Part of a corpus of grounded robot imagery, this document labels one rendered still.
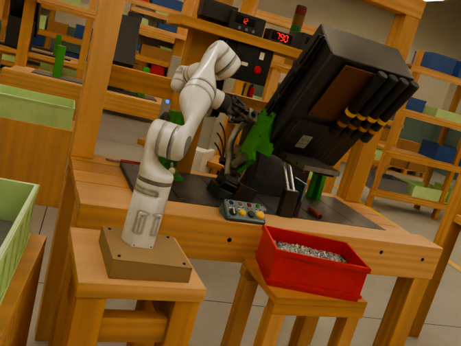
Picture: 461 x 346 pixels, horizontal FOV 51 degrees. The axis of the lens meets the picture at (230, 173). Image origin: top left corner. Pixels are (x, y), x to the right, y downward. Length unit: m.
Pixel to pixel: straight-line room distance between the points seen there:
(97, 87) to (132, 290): 1.05
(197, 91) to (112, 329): 0.66
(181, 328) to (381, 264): 1.02
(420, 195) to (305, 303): 6.08
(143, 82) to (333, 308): 1.22
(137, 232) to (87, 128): 0.88
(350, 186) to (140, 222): 1.56
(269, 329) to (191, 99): 0.72
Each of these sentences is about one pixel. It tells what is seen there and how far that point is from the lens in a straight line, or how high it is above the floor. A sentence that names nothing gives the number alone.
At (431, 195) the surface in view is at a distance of 7.63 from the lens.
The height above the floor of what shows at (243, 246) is 0.82.
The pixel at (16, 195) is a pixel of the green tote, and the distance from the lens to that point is 1.43.
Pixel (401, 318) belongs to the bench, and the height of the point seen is 0.56.
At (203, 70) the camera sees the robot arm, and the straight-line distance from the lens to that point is 1.43.
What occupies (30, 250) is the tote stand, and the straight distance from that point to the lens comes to 1.43.
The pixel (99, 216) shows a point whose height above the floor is 0.86.
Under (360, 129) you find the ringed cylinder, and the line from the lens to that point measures 1.88.
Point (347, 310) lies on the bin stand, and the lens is 1.63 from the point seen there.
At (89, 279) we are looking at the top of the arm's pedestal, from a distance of 1.20.
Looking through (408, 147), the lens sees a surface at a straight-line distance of 12.20.
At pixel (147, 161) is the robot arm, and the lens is 1.23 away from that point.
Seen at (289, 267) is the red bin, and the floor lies 0.87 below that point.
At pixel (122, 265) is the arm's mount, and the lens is 1.20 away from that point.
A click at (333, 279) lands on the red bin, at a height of 0.86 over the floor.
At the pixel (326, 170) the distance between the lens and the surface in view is 1.81.
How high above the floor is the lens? 1.41
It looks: 12 degrees down
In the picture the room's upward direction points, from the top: 15 degrees clockwise
